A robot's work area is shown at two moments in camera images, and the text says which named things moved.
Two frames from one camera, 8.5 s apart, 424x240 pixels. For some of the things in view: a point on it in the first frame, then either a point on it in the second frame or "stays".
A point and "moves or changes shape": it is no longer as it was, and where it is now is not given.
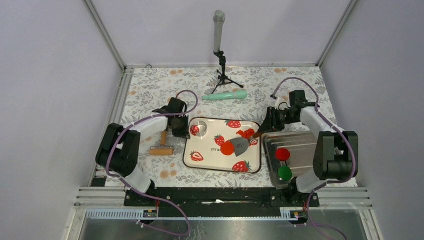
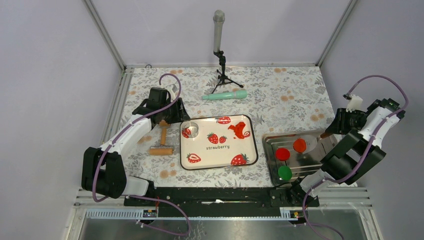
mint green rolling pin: (225, 95) stays
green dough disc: (285, 173) stays
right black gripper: (270, 123) → (338, 126)
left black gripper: (184, 133) → (180, 114)
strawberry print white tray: (223, 144) moves or changes shape
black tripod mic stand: (224, 79) stays
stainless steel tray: (301, 145) stays
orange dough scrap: (247, 134) → (238, 129)
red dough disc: (282, 154) stays
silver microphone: (218, 17) stays
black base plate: (220, 202) stays
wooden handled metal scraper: (240, 144) → (311, 141)
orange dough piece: (227, 148) → (299, 145)
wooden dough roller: (162, 149) stays
